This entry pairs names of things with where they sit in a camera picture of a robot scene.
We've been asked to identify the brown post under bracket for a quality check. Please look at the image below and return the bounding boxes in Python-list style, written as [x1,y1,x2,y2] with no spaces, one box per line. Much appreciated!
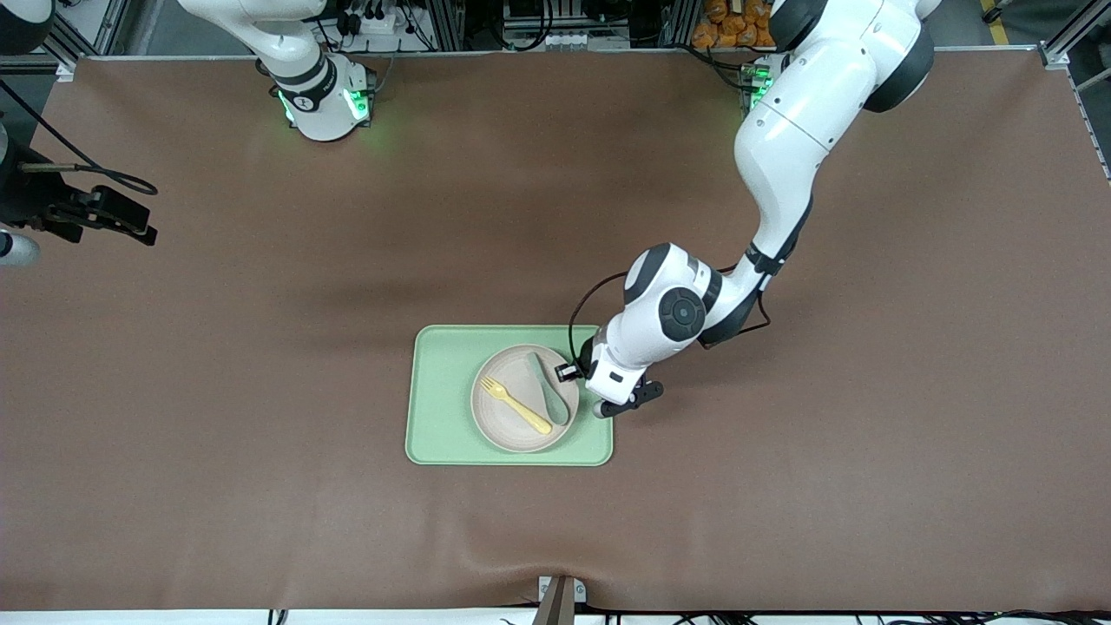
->
[531,576,576,625]

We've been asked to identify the pale green plastic spoon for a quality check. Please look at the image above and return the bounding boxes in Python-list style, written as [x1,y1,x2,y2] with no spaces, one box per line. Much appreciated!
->
[525,351,571,427]

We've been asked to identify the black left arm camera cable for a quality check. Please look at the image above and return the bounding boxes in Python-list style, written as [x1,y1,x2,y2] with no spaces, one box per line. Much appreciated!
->
[568,247,773,365]

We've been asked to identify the yellow plastic fork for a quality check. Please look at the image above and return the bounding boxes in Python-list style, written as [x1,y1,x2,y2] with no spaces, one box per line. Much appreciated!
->
[480,377,554,436]

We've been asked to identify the light green rectangular tray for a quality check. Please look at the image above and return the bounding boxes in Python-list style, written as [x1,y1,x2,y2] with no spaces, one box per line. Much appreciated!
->
[405,325,615,467]

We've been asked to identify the brown table cover mat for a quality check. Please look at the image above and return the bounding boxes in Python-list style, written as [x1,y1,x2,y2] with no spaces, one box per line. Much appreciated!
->
[0,49,1111,614]

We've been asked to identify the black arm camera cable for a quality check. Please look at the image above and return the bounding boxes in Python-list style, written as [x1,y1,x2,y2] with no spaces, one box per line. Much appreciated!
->
[568,247,773,365]
[0,82,160,197]

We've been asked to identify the small controller box green light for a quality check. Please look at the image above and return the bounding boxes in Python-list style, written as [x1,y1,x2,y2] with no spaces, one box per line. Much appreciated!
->
[347,65,379,124]
[740,56,776,112]

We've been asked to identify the orange items bag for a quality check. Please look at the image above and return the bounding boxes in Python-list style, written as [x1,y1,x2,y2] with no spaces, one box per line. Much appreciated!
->
[692,0,778,49]

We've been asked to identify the aluminium frame profile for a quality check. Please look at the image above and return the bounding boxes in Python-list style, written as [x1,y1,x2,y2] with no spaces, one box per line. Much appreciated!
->
[35,0,131,72]
[1040,0,1111,72]
[664,0,702,49]
[424,0,465,51]

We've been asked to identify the round cream plate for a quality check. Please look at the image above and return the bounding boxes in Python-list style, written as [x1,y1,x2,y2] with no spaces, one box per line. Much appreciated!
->
[470,345,581,454]

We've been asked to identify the white metal table bracket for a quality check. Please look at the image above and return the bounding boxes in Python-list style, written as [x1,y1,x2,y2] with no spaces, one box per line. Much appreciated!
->
[538,576,588,605]

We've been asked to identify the white power strip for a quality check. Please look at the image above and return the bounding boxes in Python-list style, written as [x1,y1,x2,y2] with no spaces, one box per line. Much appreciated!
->
[334,0,409,36]

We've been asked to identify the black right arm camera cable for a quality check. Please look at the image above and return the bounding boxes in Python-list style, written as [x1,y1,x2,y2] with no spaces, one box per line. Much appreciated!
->
[0,82,160,197]

